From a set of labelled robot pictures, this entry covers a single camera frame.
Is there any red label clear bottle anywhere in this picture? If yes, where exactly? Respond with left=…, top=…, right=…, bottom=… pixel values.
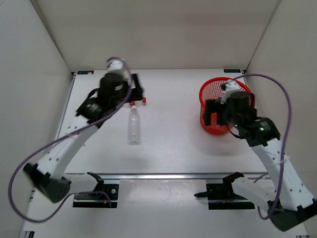
left=129, top=97, right=147, bottom=107

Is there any clear unlabelled plastic bottle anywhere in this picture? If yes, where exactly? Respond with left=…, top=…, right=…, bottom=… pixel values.
left=127, top=106, right=141, bottom=145

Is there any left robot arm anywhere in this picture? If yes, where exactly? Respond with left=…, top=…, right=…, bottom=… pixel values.
left=23, top=73, right=128, bottom=203

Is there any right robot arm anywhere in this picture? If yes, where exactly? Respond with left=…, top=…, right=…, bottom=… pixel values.
left=203, top=91, right=317, bottom=232

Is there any red mesh plastic bin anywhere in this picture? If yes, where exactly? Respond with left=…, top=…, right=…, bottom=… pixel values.
left=199, top=77, right=258, bottom=139

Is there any left corner dark label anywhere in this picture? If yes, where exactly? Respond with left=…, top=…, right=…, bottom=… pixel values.
left=77, top=70, right=94, bottom=75

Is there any corner dark label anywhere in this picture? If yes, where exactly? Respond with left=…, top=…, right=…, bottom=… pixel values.
left=77, top=70, right=94, bottom=75
left=223, top=69, right=241, bottom=73

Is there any right corner dark label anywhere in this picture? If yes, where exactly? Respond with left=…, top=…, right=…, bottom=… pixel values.
left=223, top=69, right=241, bottom=73

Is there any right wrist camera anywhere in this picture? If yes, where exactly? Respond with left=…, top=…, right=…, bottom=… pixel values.
left=221, top=79, right=240, bottom=104

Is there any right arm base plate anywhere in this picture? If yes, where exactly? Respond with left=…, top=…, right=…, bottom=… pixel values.
left=194, top=183, right=255, bottom=210

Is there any aluminium table edge rail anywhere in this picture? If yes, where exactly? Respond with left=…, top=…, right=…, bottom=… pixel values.
left=70, top=173, right=233, bottom=180

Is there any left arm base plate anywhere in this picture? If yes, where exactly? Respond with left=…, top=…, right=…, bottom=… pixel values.
left=72, top=180, right=119, bottom=209

